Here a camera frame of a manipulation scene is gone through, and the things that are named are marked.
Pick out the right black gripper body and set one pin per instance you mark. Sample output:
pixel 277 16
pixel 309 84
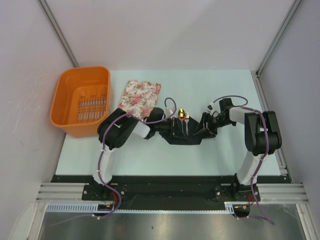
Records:
pixel 213 122

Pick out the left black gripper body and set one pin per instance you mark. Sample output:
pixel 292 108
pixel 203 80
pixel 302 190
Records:
pixel 173 124

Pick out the black paper napkin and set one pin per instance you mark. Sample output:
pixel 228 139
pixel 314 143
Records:
pixel 190 140

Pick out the silver fork wooden handle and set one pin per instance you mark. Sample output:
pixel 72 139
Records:
pixel 186 120

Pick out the iridescent gold spoon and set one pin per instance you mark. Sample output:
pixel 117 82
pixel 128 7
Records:
pixel 181 117

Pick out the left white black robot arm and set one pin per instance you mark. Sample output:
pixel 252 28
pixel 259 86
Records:
pixel 115 130

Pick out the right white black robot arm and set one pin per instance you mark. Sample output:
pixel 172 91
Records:
pixel 262 137

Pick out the floral patterned tray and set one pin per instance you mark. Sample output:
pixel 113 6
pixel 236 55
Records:
pixel 140 97

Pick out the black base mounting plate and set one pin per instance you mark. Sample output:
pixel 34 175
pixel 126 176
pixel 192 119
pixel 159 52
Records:
pixel 170 193

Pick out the orange plastic basket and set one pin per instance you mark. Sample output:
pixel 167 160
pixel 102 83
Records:
pixel 81 100

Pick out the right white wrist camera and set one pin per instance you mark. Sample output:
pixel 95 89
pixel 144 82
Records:
pixel 211 107

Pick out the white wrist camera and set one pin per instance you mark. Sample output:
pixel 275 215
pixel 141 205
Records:
pixel 169 111
pixel 211 107

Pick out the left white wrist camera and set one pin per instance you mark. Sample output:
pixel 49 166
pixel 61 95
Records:
pixel 169 111

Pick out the aluminium front rail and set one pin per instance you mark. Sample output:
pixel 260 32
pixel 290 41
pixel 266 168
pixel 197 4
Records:
pixel 60 193

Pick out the white slotted cable duct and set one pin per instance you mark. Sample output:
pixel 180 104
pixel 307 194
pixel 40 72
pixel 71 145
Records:
pixel 72 207

